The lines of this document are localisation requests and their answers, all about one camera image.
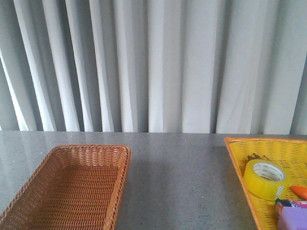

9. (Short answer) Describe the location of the yellow tape roll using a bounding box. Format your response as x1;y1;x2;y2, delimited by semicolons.
243;159;291;201

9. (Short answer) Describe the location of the white pleated curtain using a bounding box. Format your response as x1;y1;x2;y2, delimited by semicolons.
0;0;307;135

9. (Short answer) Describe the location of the brown hair claw clip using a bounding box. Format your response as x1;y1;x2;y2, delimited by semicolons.
248;153;271;161

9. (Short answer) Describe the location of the colourful can with black rim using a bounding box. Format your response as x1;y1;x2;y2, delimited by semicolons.
275;199;307;217

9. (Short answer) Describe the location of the orange carrot toy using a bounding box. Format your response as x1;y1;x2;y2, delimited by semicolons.
290;185;307;200

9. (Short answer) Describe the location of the brown wicker basket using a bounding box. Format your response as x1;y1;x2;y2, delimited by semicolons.
0;144;131;230

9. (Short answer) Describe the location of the yellow wicker basket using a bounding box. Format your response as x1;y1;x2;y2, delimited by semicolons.
224;137;307;230

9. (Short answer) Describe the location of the purple box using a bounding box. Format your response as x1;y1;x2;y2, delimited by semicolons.
277;207;307;230

